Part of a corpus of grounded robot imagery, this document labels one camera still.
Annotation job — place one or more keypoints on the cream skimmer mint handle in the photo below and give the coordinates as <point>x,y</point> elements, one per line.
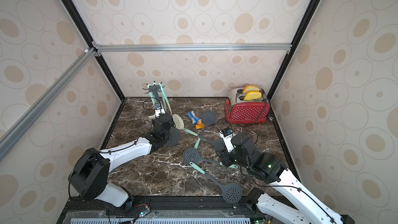
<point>150,95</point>
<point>155,89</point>

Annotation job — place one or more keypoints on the aluminium frame bar horizontal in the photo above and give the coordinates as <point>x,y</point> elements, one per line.
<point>193,47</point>

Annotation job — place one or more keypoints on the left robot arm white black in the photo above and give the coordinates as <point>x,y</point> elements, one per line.
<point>89,176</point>

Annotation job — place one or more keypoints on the grey utensil rack stand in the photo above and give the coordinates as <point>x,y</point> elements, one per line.
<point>163,132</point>

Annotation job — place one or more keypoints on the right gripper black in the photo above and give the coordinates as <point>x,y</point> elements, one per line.
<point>222,150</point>

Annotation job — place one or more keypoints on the blue snack packet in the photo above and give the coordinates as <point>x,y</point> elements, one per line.
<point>192,116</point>

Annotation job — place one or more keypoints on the grey skimmer mint handle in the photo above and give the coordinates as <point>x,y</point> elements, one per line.
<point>231,193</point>

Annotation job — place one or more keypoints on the yellow bread slice front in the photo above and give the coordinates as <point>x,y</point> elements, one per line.
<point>252,95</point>

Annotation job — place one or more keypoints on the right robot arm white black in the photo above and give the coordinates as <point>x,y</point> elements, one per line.
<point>282,196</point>

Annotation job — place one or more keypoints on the yellow bread slice rear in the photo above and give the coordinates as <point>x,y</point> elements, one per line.
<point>250,88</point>

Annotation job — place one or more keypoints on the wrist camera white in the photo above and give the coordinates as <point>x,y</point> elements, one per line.
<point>227,135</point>
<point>159,111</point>

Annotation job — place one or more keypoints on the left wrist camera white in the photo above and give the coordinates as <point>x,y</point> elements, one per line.
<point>159,111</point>

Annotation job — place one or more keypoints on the red silver toaster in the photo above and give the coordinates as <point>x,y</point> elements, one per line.
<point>246,112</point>

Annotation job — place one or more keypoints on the yellow bread slice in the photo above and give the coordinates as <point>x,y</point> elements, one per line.
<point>252,95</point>
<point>250,88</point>

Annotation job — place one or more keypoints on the cream skimmer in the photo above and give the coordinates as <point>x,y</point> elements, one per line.
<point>178,122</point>

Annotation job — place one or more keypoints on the orange snack packet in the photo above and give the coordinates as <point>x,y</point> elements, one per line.
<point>199,124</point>

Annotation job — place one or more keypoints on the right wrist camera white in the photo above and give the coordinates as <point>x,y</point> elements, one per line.
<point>227,135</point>

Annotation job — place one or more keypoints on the aluminium frame bar left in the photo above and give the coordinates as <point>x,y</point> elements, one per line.
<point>17,131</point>

